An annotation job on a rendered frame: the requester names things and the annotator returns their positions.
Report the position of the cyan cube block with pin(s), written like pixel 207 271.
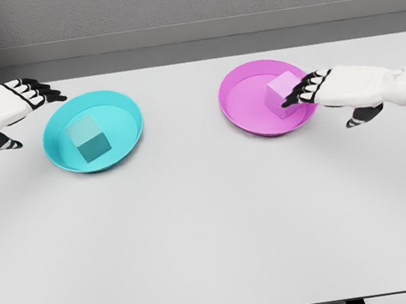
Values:
pixel 90 141

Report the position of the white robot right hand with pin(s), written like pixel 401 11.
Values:
pixel 352 85

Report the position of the pink round plate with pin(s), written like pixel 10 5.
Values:
pixel 244 97

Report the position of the pink cube block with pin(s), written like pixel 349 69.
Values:
pixel 281 90

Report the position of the cyan round plate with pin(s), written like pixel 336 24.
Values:
pixel 118 114

